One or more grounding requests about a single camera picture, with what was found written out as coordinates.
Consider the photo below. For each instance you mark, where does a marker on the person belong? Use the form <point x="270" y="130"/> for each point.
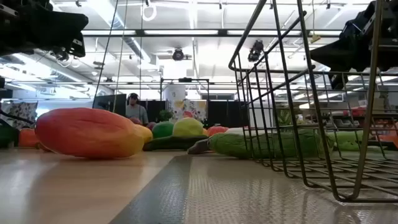
<point x="136" y="110"/>

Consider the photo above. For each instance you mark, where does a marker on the bumpy green gourd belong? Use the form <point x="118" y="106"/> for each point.
<point x="236" y="144"/>

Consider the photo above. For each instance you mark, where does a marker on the smooth green cucumber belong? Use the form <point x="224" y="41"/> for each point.
<point x="348" y="140"/>

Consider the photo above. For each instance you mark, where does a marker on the purple grape bunch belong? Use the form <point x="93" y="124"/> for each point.
<point x="136" y="121"/>

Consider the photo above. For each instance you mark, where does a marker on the orange carrot with green top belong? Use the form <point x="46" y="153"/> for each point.
<point x="28" y="137"/>

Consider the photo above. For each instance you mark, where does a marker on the small green background plant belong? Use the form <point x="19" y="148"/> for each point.
<point x="165" y="115"/>

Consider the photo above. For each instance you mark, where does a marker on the black overhead camera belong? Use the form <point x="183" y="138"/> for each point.
<point x="178" y="55"/>

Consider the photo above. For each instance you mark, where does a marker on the floral patterned poster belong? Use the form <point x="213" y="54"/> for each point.
<point x="192" y="109"/>

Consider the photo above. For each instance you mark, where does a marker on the grey-bordered table mat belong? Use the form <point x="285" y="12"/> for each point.
<point x="174" y="193"/>

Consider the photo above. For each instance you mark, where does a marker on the white and green leek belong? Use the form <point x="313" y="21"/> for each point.
<point x="234" y="131"/>

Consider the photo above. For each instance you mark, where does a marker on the black ceiling-mounted camera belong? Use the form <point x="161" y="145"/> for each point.
<point x="255" y="51"/>

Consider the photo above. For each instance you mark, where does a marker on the dark green round fruit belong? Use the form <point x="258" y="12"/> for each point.
<point x="163" y="130"/>

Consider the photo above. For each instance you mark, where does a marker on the red and orange mango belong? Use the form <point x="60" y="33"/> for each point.
<point x="90" y="133"/>

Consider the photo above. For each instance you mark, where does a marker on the floral patterned cushion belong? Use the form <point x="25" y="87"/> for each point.
<point x="21" y="112"/>

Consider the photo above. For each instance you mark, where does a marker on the white column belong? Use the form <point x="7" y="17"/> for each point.
<point x="174" y="92"/>

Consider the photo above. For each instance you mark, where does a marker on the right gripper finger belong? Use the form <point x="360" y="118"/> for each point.
<point x="339" y="81"/>
<point x="348" y="57"/>

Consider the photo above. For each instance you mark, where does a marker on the dark green zucchini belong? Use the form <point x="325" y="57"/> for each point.
<point x="174" y="143"/>

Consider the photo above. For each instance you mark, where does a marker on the black background rig frame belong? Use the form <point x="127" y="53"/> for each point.
<point x="185" y="79"/>

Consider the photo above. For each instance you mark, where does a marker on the black room divider panel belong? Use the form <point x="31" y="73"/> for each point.
<point x="227" y="113"/>
<point x="107" y="105"/>
<point x="155" y="110"/>

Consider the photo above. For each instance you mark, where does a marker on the light green fruit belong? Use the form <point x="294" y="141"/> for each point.
<point x="188" y="127"/>

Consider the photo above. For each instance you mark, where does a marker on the black overhead frame beam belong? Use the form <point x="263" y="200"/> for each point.
<point x="155" y="35"/>

